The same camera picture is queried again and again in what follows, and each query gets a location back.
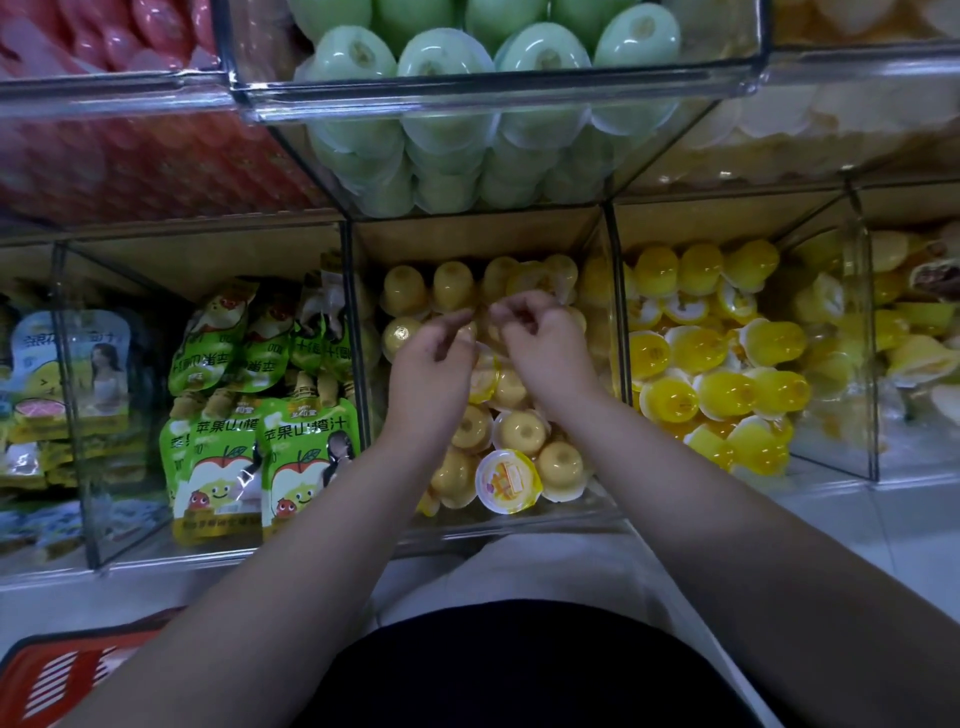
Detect person's right forearm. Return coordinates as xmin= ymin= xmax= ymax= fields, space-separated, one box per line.
xmin=562 ymin=390 xmax=960 ymax=728

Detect person's left hand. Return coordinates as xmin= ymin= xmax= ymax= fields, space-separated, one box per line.
xmin=382 ymin=307 xmax=482 ymax=452

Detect light grey shorts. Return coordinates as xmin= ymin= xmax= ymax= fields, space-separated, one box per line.
xmin=367 ymin=532 xmax=782 ymax=728

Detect person's right hand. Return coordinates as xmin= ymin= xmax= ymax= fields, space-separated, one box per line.
xmin=487 ymin=289 xmax=609 ymax=425

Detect green juice pouches pile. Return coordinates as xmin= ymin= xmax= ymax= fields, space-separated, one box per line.
xmin=157 ymin=270 xmax=365 ymax=545

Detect pile of pastel jelly cups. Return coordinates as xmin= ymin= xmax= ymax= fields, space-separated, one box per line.
xmin=795 ymin=222 xmax=960 ymax=429

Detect dark red object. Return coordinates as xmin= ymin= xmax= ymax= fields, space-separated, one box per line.
xmin=0 ymin=615 xmax=182 ymax=728

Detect pile of pink jelly sticks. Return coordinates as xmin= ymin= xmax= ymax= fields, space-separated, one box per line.
xmin=0 ymin=0 xmax=324 ymax=227

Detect black shirt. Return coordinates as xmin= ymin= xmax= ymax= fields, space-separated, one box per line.
xmin=292 ymin=600 xmax=782 ymax=728

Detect pile of green jelly cups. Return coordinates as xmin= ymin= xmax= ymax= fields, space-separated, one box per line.
xmin=285 ymin=0 xmax=722 ymax=219

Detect pile of yellow jelly cups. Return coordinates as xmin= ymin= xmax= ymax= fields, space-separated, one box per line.
xmin=622 ymin=237 xmax=815 ymax=479

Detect pile of pale yellow jelly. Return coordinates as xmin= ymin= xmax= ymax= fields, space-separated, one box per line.
xmin=375 ymin=255 xmax=617 ymax=519

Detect pile of pale jelly pouches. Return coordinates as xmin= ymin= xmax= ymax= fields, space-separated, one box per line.
xmin=0 ymin=307 xmax=137 ymax=489

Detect person's left forearm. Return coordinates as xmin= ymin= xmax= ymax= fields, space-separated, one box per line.
xmin=60 ymin=427 xmax=467 ymax=728

